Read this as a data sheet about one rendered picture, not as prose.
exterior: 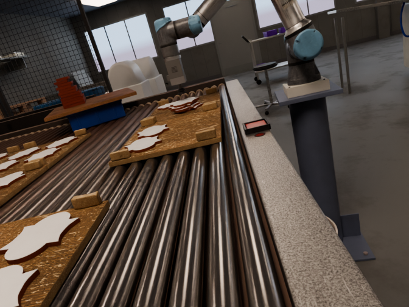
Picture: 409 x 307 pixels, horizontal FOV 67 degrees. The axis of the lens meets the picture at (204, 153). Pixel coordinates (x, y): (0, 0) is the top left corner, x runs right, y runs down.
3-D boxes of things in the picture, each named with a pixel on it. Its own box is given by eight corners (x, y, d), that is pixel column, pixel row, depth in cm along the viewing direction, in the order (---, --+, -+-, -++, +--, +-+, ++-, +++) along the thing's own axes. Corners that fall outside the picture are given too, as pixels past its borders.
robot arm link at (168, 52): (159, 49, 129) (162, 48, 136) (162, 59, 130) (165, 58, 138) (176, 44, 128) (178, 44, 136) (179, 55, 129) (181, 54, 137)
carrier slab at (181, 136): (221, 110, 127) (220, 106, 127) (222, 142, 89) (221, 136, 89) (141, 130, 132) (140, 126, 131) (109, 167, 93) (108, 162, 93)
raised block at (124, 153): (131, 155, 94) (128, 147, 93) (129, 158, 92) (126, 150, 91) (113, 159, 95) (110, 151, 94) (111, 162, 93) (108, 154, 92)
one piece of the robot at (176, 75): (158, 54, 137) (168, 90, 143) (155, 55, 129) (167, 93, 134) (179, 48, 137) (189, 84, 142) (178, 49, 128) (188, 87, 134)
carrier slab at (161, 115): (220, 94, 167) (219, 91, 166) (221, 109, 128) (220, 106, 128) (158, 109, 171) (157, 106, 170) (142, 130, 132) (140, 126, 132)
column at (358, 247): (352, 217, 188) (336, 75, 160) (375, 259, 153) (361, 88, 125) (288, 225, 196) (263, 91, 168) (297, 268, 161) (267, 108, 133)
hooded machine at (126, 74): (164, 126, 552) (143, 55, 511) (157, 136, 497) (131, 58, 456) (132, 133, 563) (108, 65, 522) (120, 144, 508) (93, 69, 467)
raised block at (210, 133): (216, 136, 90) (214, 127, 90) (216, 137, 89) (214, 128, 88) (197, 140, 91) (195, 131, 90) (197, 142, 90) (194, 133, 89)
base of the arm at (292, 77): (314, 77, 151) (311, 56, 149) (325, 78, 137) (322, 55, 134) (284, 84, 153) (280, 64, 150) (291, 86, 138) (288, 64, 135)
